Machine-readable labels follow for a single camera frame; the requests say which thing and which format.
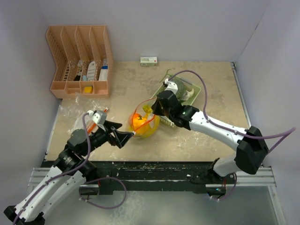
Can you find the pink desk file organizer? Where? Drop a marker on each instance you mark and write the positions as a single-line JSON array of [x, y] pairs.
[[71, 43]]

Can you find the yellow banana bunch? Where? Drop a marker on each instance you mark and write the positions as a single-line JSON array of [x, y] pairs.
[[147, 126]]

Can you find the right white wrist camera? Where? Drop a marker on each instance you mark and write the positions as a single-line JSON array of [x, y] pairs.
[[170, 85]]

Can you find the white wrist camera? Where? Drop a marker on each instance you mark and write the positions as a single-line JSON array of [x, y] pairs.
[[170, 85], [98, 117]]

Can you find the yellow small box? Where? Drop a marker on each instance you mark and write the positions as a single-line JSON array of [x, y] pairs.
[[88, 90]]

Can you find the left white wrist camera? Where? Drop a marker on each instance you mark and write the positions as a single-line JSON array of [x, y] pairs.
[[98, 117]]

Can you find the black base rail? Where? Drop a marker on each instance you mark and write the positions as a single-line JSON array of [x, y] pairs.
[[156, 176]]

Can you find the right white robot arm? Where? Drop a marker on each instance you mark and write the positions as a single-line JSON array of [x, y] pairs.
[[250, 149]]

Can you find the small green white box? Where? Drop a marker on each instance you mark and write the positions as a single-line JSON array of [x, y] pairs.
[[147, 61]]

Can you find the orange bell pepper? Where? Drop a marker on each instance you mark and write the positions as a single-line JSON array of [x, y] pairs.
[[137, 121]]

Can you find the white blue packet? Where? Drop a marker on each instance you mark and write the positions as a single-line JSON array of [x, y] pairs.
[[103, 76]]

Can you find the white garlic bulb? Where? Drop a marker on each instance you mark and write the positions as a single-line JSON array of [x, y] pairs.
[[188, 94]]

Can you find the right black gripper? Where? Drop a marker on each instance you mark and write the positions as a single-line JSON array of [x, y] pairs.
[[156, 109]]

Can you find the green plastic basket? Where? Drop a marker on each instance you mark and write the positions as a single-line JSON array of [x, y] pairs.
[[189, 86]]

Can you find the black white item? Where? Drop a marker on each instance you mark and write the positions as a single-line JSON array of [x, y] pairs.
[[79, 71]]

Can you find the green netted melon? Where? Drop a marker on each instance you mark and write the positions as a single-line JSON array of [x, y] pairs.
[[181, 88]]

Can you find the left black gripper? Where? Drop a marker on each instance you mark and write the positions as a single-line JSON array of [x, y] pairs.
[[121, 137]]

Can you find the white patterned pouch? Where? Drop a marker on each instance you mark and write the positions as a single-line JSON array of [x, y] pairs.
[[91, 71]]

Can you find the clear orange-zip bag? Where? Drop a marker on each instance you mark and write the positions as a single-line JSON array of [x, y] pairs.
[[72, 110], [143, 122]]

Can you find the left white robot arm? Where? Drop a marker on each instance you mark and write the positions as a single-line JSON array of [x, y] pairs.
[[71, 169]]

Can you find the aluminium frame rail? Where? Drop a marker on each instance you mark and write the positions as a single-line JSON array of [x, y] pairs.
[[264, 178]]

